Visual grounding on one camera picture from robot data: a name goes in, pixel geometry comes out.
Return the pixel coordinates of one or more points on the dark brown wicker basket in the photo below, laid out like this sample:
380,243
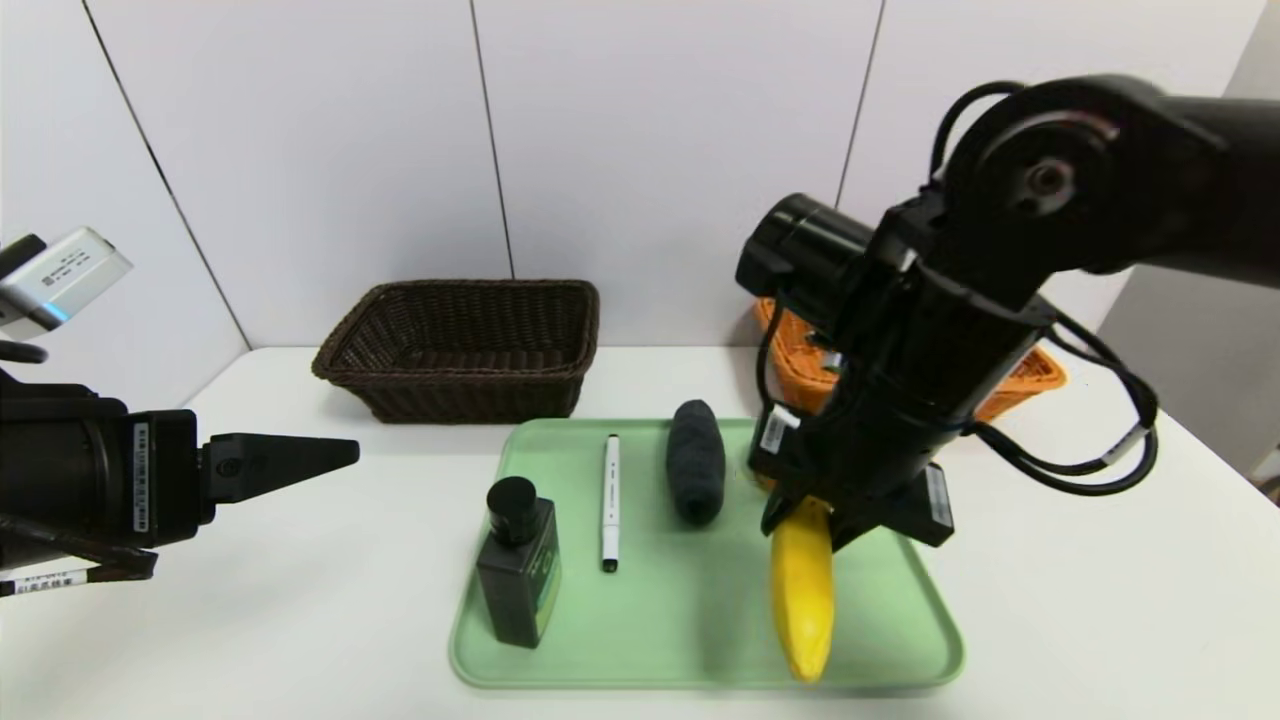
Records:
450,400

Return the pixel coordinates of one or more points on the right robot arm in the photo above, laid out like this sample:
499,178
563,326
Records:
1100,180

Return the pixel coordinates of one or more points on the black square pump bottle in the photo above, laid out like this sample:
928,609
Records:
515,585

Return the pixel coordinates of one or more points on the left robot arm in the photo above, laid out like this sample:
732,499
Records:
40,470

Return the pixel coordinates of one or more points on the orange wicker basket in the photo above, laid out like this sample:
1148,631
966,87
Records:
1040,375

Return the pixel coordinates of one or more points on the light green plastic tray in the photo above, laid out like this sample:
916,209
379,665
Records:
650,620

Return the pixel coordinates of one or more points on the white marker pen black caps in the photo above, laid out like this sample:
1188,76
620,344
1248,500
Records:
610,500

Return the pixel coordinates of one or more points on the dark grey cloth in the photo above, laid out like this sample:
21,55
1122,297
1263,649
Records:
695,460

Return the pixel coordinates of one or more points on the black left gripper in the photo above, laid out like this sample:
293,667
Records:
160,477

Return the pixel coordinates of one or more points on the yellow banana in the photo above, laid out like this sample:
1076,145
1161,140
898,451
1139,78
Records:
802,600

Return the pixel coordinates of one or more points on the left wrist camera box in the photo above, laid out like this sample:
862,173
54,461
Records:
60,280

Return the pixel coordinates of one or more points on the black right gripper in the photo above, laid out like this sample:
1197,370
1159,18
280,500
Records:
900,505

